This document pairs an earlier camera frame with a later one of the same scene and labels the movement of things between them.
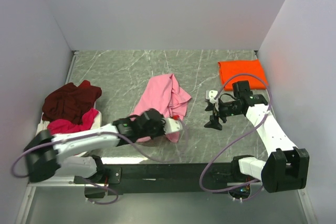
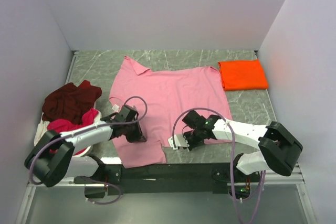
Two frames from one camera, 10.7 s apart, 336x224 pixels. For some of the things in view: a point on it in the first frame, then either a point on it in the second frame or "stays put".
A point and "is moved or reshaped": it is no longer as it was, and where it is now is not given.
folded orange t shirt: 230,68 stays put
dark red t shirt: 70,102 stays put
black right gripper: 216,114 → 189,135
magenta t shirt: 57,126 stays put
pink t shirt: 163,93 is moved or reshaped
